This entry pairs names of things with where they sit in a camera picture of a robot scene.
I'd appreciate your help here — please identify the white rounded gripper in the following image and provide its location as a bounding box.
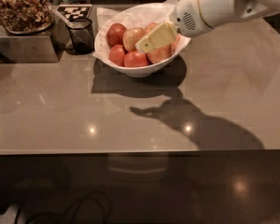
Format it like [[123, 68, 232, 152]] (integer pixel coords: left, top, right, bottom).
[[135, 0, 236, 53]]

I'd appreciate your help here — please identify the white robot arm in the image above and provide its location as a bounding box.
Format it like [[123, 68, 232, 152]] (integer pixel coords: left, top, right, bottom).
[[135, 0, 280, 53]]

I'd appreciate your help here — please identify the red apple back right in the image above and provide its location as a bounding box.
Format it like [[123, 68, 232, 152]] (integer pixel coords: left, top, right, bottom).
[[171, 34, 181, 52]]

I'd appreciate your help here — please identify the red apple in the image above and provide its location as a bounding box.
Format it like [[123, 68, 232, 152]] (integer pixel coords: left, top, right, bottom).
[[108, 44, 126, 66], [124, 50, 149, 68], [171, 34, 181, 52], [105, 23, 127, 47]]

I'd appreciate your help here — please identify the red-yellow apple back centre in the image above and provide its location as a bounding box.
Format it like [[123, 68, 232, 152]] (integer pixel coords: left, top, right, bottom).
[[145, 22, 158, 34]]

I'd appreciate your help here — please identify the large yellow-red apple front right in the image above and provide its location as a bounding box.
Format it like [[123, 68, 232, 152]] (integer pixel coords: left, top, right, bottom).
[[147, 45, 172, 63]]

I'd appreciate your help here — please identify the yellow-red apple centre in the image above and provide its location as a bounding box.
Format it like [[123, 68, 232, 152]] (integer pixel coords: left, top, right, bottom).
[[123, 27, 146, 52]]

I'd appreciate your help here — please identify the red apple front centre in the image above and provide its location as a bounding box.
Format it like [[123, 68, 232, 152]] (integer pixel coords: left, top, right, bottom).
[[124, 50, 149, 68]]

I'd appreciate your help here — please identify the white ceramic bowl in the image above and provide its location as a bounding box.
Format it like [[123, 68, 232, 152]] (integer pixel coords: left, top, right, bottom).
[[99, 36, 190, 77]]

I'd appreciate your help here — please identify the red apple back left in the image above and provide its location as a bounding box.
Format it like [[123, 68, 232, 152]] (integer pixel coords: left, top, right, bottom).
[[105, 23, 127, 47]]

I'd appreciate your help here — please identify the red apple front left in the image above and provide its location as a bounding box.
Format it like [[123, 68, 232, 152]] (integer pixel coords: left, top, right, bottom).
[[108, 44, 126, 66]]

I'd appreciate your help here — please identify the white paper liner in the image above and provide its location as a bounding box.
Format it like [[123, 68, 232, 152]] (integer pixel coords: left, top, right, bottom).
[[93, 0, 178, 61]]

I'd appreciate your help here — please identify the black mesh cup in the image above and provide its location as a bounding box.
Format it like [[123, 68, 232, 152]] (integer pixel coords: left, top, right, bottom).
[[67, 18, 94, 54]]

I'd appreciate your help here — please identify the black white marker tag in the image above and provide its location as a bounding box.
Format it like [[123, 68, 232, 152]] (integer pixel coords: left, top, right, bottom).
[[56, 5, 92, 21]]

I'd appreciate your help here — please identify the white plastic spoon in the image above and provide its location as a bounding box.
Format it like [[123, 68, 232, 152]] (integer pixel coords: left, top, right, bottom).
[[54, 9, 73, 28]]

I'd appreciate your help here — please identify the stainless steel box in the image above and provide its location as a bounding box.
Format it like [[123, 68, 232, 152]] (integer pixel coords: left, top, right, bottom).
[[0, 21, 70, 63]]

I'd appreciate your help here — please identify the glass jar of nuts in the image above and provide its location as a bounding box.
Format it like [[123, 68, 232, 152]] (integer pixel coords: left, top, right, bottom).
[[0, 0, 54, 35]]

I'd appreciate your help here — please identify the black cable on floor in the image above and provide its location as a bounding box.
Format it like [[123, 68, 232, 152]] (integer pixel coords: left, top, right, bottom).
[[13, 189, 112, 224]]

